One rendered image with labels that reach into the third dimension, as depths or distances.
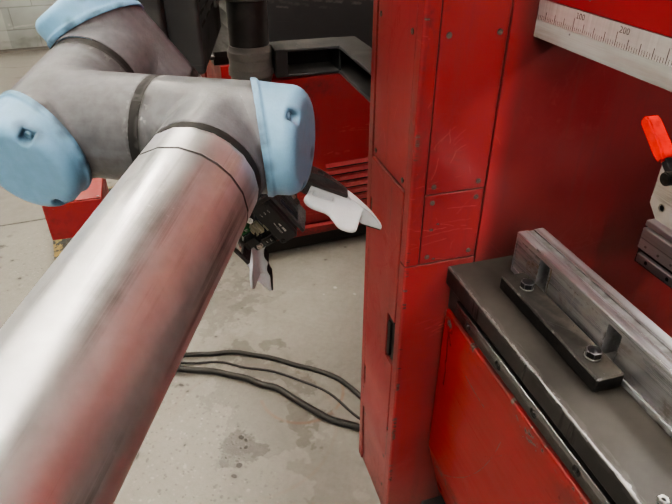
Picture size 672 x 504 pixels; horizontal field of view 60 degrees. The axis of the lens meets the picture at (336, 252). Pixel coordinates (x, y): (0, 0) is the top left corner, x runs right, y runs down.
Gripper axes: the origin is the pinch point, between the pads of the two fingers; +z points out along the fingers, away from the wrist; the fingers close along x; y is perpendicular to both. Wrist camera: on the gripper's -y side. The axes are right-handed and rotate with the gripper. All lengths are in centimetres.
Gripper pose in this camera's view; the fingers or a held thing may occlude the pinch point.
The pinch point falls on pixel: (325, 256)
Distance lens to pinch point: 66.4
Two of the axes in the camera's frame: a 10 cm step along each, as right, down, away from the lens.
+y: 0.4, 6.3, -7.8
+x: 8.2, -4.6, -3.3
